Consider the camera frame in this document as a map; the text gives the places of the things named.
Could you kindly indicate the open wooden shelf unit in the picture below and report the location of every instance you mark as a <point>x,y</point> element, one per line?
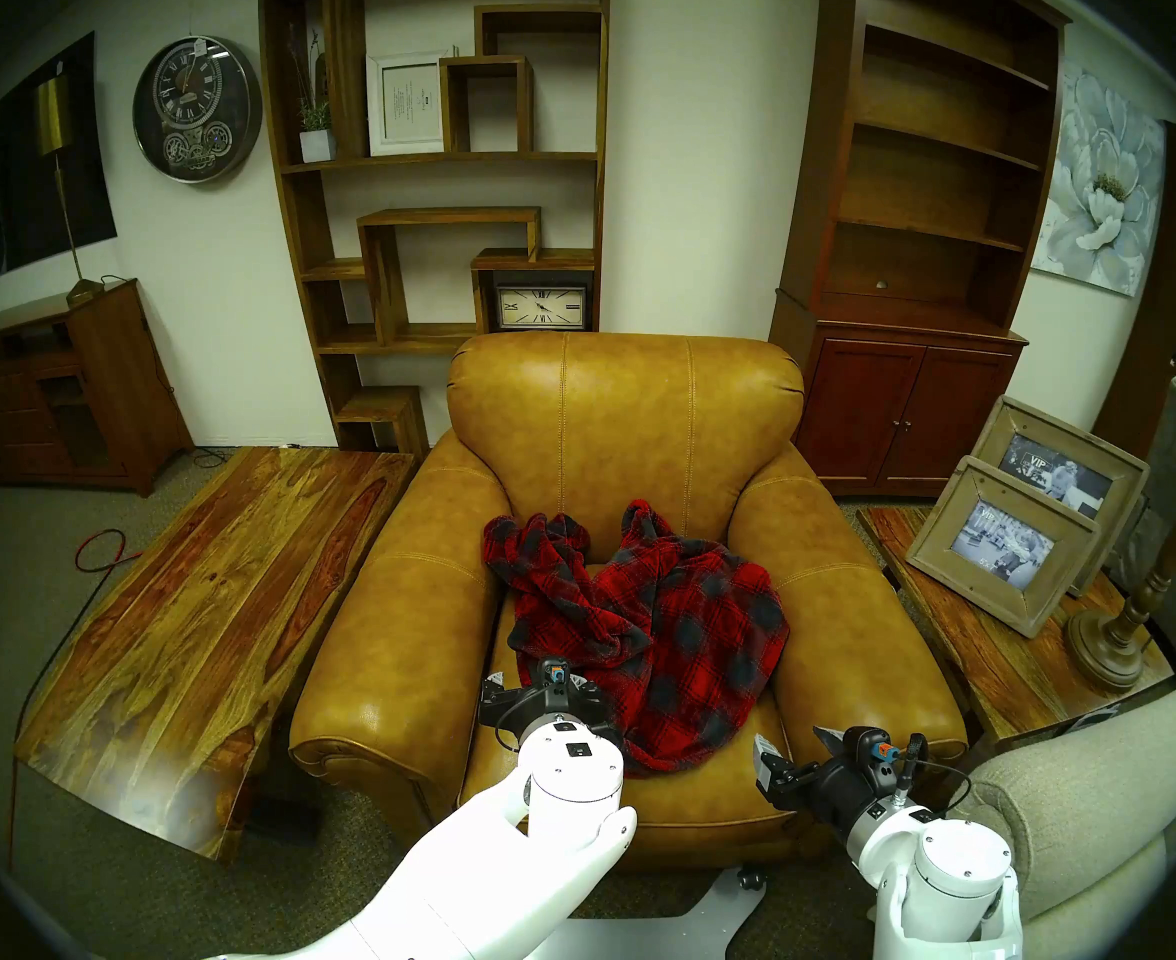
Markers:
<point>293,228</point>

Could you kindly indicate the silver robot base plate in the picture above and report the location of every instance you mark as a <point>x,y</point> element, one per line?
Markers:
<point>648,933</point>

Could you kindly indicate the rustic wood side table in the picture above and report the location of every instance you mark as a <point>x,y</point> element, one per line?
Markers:
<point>988,668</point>

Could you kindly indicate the gold shade lamp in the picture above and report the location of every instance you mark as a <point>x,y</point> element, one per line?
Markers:
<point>51,116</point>

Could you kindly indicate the cherry wood bookcase hutch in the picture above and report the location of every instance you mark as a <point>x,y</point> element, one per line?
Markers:
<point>898,408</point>

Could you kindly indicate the grey wooden photo frame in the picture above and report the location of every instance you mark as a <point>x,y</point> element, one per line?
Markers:
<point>948,568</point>

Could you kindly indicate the small potted plant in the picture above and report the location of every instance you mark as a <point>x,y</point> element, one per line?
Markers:
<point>316,143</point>

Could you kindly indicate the white flower canvas painting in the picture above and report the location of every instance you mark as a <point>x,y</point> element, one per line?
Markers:
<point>1098,188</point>

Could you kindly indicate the white paper tag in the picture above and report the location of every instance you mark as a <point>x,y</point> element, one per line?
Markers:
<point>1090,719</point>

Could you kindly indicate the striped wood coffee table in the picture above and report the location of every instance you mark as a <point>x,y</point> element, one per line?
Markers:
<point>208,608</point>

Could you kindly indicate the white framed certificate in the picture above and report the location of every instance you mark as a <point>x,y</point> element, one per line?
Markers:
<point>406,103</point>

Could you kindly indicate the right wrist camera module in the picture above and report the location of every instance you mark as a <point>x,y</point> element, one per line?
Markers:
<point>876,748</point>

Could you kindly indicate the round gear wall clock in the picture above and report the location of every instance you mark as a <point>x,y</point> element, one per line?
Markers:
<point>196,108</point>

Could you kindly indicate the dark wood sideboard cabinet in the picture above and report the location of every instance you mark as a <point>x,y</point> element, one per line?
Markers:
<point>118,378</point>

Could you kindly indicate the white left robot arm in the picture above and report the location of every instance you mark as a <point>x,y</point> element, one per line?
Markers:
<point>468,888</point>

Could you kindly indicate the red plaid fleece blanket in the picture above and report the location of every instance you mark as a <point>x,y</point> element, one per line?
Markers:
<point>668,628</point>

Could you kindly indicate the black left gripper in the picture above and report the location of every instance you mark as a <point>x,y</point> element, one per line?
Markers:
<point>548,706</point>

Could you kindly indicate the dark zebra wall picture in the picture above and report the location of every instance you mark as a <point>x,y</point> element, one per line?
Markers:
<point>8,168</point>

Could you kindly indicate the turned wooden lamp base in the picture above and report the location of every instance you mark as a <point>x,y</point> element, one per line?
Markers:
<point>1103,653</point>

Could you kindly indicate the black caster wheel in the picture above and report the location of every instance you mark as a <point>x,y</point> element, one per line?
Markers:
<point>751,878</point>

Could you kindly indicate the tan leather armchair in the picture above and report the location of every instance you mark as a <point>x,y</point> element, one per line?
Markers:
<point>628,438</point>

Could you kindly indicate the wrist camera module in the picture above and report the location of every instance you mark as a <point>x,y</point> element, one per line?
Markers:
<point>554,674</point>
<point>876,748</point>

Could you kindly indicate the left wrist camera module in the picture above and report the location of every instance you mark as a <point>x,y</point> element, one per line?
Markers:
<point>554,674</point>

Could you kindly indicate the rectangular mantel clock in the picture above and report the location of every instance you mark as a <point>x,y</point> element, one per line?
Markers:
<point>541,308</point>

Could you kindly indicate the beige fabric armchair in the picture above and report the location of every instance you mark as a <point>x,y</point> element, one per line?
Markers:
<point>1098,798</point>

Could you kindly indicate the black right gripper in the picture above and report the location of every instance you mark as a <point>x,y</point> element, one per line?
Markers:
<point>833,788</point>

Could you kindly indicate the grey frame with VIP photo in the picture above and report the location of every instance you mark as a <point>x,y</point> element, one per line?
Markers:
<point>1098,438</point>

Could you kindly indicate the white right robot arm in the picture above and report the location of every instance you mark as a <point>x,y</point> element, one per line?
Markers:
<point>948,868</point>

